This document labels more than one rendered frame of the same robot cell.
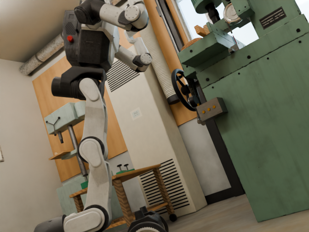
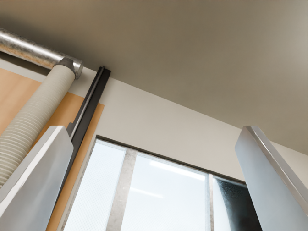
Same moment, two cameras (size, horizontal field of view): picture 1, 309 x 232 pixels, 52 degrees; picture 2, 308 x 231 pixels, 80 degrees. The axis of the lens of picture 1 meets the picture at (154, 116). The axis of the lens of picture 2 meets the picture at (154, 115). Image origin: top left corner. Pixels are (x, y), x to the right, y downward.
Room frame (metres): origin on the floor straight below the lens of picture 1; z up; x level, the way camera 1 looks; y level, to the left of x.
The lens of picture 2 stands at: (2.03, -0.02, 1.58)
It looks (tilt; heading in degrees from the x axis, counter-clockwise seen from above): 35 degrees up; 314
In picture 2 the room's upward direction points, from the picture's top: 11 degrees clockwise
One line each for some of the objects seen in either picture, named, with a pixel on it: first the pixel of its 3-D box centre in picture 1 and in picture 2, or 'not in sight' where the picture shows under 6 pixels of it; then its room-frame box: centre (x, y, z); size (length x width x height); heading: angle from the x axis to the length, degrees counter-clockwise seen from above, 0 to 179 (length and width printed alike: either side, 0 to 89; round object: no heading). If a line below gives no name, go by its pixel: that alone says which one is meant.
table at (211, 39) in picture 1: (211, 61); not in sight; (1.74, -0.42, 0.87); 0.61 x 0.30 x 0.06; 150
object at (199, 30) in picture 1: (218, 40); not in sight; (1.60, -0.46, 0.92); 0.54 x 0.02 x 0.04; 150
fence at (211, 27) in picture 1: (230, 39); not in sight; (1.67, -0.54, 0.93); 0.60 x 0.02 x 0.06; 150
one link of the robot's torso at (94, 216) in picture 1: (88, 221); not in sight; (1.70, 0.51, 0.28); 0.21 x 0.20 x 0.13; 93
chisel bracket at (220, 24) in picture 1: (223, 27); not in sight; (1.72, -0.55, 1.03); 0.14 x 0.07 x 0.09; 60
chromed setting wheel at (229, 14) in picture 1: (234, 12); not in sight; (1.56, -0.58, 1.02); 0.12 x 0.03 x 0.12; 60
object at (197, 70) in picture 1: (225, 66); not in sight; (1.76, -0.48, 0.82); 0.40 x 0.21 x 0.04; 150
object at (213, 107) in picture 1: (211, 109); not in sight; (1.57, -0.28, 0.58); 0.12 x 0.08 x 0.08; 60
